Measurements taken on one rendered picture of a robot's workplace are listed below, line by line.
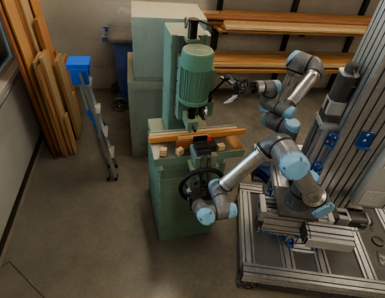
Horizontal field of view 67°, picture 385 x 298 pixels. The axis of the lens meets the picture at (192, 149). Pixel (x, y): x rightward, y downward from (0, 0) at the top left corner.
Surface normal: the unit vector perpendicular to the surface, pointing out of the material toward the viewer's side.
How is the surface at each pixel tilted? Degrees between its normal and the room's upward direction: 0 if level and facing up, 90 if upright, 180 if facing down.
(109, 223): 0
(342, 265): 0
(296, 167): 84
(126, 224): 1
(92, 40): 90
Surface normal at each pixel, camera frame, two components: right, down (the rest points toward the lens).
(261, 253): 0.08, -0.76
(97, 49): 0.16, 0.65
